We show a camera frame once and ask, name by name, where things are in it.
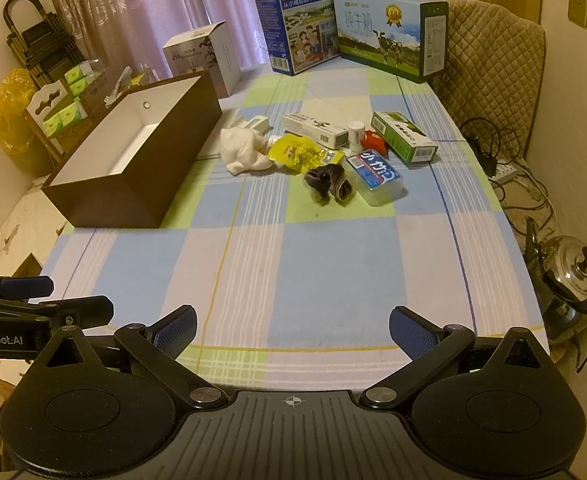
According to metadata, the clear box with blue label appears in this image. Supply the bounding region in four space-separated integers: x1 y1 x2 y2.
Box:
344 147 405 207

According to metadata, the black folding step ladder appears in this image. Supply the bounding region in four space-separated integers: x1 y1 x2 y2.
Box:
4 0 92 91

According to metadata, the red candy packet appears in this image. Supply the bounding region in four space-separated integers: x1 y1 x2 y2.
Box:
359 130 389 156

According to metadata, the white power strip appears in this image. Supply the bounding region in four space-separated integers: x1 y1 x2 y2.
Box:
488 162 519 183

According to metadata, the yellow snack packet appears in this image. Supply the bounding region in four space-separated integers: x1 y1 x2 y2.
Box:
268 133 347 173

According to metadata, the pink curtain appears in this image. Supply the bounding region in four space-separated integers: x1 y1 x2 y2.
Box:
41 0 394 91

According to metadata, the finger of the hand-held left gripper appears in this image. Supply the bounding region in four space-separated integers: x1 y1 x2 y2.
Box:
0 296 115 330
0 275 54 302

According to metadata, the white cloth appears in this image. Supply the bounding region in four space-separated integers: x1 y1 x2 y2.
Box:
220 126 274 177

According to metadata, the dark blue milk carton box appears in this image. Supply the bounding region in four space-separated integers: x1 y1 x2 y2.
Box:
251 0 341 77

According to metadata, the light blue milk carton box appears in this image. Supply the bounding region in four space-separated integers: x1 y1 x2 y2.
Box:
332 0 449 84

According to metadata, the black power cable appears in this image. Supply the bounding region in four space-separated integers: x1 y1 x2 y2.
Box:
461 117 521 177

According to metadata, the white ointment box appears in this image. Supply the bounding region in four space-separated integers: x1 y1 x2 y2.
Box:
282 112 349 150

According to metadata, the green medicine box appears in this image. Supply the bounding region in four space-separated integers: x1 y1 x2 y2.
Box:
371 111 439 163

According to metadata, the beige quilted chair cover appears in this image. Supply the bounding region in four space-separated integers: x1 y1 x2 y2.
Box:
433 0 547 161

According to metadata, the steel kettle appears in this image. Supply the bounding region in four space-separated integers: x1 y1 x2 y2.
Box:
523 217 587 346

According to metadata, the brown storage box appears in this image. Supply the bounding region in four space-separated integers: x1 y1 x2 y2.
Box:
41 71 223 228

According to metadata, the white appliance box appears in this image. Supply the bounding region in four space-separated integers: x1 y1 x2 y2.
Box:
162 21 243 98

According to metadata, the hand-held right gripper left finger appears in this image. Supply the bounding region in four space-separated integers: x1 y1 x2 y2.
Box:
38 305 228 409

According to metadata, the grey cable bundle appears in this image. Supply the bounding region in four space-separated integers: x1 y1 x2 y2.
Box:
493 170 561 241

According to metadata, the yellow plastic bag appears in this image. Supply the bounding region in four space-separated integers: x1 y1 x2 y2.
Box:
0 69 37 156

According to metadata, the checked tablecloth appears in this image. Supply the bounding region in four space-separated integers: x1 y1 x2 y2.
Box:
41 62 551 393

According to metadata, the brown tissue box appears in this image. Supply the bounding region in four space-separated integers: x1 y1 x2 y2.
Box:
81 65 142 111

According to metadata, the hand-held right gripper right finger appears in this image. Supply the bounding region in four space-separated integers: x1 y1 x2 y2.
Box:
361 305 549 409

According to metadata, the white plastic holder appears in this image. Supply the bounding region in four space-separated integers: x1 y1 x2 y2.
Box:
231 116 269 134

